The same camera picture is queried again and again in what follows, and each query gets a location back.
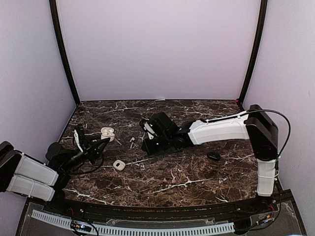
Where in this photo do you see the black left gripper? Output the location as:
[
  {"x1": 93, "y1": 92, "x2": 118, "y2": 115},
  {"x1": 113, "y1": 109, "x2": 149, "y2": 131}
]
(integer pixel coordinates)
[{"x1": 61, "y1": 134, "x2": 108, "y2": 173}]

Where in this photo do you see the white earbud charging case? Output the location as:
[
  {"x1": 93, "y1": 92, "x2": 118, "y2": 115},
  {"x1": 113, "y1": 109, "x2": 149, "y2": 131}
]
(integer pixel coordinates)
[{"x1": 100, "y1": 127, "x2": 115, "y2": 142}]

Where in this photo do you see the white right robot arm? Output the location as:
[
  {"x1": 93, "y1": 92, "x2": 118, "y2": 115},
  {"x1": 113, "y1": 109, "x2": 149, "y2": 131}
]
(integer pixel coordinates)
[{"x1": 139, "y1": 105, "x2": 279, "y2": 213}]

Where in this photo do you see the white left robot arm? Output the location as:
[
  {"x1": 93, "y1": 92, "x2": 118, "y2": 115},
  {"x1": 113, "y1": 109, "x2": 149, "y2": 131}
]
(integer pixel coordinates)
[{"x1": 0, "y1": 126, "x2": 115, "y2": 214}]

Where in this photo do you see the black earbud charging case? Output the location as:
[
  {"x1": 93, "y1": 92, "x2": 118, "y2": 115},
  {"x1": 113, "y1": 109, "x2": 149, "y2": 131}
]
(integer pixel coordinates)
[{"x1": 207, "y1": 152, "x2": 221, "y2": 161}]

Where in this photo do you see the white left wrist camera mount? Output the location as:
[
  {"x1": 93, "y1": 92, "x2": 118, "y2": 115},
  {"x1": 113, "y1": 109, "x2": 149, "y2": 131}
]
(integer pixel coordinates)
[{"x1": 73, "y1": 130, "x2": 83, "y2": 152}]

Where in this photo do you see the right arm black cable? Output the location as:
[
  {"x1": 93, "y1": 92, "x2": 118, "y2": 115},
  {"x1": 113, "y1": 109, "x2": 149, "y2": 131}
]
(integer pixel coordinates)
[{"x1": 204, "y1": 110, "x2": 291, "y2": 177}]

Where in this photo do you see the white slotted cable duct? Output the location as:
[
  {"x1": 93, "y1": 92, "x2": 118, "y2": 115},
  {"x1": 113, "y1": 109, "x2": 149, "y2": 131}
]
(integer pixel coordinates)
[{"x1": 31, "y1": 210, "x2": 235, "y2": 236}]

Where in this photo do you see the black front table rail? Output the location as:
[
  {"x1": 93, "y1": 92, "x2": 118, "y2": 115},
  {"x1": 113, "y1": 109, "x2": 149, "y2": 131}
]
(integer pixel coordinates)
[{"x1": 19, "y1": 189, "x2": 299, "y2": 224}]

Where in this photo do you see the left black frame post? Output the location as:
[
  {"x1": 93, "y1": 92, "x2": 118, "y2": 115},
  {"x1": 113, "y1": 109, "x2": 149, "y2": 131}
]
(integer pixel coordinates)
[{"x1": 49, "y1": 0, "x2": 81, "y2": 106}]

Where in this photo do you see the black frame post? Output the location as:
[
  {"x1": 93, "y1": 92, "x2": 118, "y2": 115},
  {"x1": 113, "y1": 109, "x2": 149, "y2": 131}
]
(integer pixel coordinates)
[
  {"x1": 237, "y1": 0, "x2": 268, "y2": 108},
  {"x1": 49, "y1": 0, "x2": 81, "y2": 106}
]

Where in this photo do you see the right black frame post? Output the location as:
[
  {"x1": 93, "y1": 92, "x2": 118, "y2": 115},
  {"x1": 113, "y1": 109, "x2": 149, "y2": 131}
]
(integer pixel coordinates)
[{"x1": 237, "y1": 0, "x2": 268, "y2": 108}]

